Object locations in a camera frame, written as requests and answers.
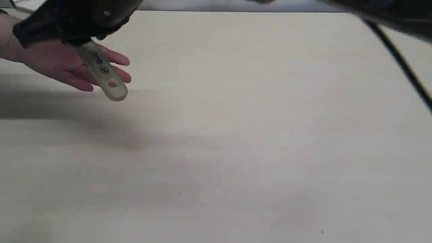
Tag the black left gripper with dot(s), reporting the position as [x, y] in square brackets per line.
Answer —
[74, 22]

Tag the wide wooden-handled paint brush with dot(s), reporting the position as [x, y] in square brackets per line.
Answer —
[106, 76]

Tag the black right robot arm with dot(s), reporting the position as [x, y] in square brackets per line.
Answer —
[411, 17]

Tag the open human hand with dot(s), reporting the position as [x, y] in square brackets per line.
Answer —
[52, 59]

